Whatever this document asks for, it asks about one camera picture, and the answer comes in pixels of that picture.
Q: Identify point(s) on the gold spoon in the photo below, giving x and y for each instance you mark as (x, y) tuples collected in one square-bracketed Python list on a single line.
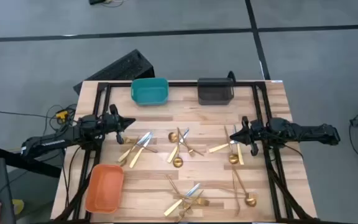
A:
[(172, 137), (177, 162), (250, 200), (233, 159)]

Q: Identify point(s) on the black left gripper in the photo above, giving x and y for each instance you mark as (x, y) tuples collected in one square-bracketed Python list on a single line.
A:
[(110, 124)]

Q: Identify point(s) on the small black mount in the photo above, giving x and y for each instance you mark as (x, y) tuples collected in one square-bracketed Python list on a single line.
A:
[(231, 76)]

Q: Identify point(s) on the dark grey plastic bin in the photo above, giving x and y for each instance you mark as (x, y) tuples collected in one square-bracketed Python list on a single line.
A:
[(214, 93)]

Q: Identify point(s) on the orange plastic bin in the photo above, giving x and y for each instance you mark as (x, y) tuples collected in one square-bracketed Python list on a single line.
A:
[(104, 189)]

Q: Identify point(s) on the black aluminium table frame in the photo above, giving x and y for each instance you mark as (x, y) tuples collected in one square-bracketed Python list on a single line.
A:
[(182, 84)]

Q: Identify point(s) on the black beam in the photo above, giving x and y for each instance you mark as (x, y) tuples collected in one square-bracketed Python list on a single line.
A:
[(26, 161)]

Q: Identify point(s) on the yellow tape roll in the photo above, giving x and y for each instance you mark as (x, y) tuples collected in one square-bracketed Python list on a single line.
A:
[(19, 207)]

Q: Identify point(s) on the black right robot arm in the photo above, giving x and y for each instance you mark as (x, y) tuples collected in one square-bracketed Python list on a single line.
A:
[(309, 132)]

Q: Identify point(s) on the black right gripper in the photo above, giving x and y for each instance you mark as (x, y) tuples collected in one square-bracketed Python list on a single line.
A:
[(258, 132)]

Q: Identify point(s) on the white sticker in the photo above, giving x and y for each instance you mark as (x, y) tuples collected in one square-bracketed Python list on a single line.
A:
[(277, 81)]

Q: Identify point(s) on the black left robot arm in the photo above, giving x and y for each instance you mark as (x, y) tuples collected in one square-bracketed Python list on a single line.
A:
[(51, 141)]

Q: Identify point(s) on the black floor device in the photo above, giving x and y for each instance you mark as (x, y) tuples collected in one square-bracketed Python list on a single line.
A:
[(96, 1)]

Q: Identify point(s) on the teal plastic bin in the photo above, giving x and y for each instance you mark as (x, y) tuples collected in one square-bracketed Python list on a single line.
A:
[(149, 93)]

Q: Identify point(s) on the black perforated box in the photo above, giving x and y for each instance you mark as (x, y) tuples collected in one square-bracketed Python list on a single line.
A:
[(120, 67)]

